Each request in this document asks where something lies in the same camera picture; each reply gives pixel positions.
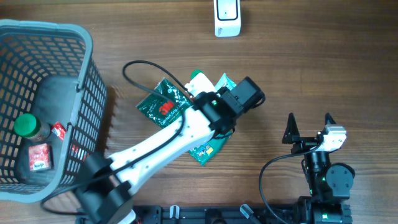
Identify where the green 3M gloves packet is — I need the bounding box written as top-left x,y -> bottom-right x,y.
136,78 -> 232,166

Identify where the green lid glass jar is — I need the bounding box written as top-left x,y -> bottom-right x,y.
13,113 -> 50,142

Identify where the red stick sachet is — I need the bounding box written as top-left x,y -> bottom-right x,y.
51,122 -> 67,141

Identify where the grey plastic mesh basket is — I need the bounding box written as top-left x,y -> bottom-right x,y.
1,19 -> 108,203

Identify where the white teal tissue packet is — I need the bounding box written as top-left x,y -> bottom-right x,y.
215,73 -> 236,90

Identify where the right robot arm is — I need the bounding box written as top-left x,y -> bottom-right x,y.
282,113 -> 355,224

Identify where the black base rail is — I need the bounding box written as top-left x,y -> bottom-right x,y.
75,203 -> 353,224

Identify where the right black cable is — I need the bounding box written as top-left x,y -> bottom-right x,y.
258,133 -> 326,224

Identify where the white barcode scanner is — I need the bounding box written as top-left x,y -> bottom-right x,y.
213,0 -> 241,38

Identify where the left black cable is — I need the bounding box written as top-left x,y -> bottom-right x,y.
40,60 -> 195,216

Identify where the red square snack packet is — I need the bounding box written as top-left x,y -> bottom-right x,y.
28,143 -> 52,172

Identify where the sriracha chilli sauce bottle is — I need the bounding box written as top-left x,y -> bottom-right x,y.
190,69 -> 203,80

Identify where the black cable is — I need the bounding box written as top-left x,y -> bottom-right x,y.
258,133 -> 326,224
40,60 -> 195,216

